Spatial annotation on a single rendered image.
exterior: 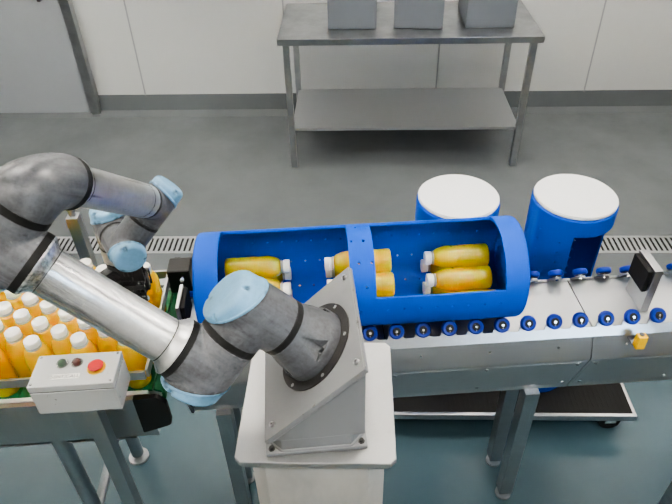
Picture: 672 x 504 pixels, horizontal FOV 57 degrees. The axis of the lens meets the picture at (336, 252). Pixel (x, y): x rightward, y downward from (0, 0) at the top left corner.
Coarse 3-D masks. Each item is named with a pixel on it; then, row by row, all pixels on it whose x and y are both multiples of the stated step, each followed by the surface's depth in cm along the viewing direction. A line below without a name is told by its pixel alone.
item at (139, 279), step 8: (120, 272) 153; (128, 272) 154; (136, 272) 153; (144, 272) 155; (120, 280) 155; (128, 280) 155; (136, 280) 155; (144, 280) 155; (128, 288) 154; (136, 288) 154; (144, 288) 154
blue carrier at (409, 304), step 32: (352, 224) 171; (384, 224) 171; (416, 224) 176; (448, 224) 179; (480, 224) 180; (512, 224) 166; (224, 256) 183; (288, 256) 185; (320, 256) 185; (352, 256) 160; (416, 256) 187; (512, 256) 161; (320, 288) 186; (416, 288) 186; (512, 288) 162; (384, 320) 167; (416, 320) 168; (448, 320) 171
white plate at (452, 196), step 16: (448, 176) 223; (464, 176) 223; (432, 192) 215; (448, 192) 215; (464, 192) 215; (480, 192) 214; (496, 192) 214; (432, 208) 208; (448, 208) 207; (464, 208) 207; (480, 208) 207; (496, 208) 208
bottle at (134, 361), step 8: (120, 344) 159; (128, 352) 159; (136, 352) 161; (128, 360) 160; (136, 360) 162; (144, 360) 164; (128, 368) 162; (136, 368) 163; (144, 368) 165; (136, 384) 166; (144, 384) 168
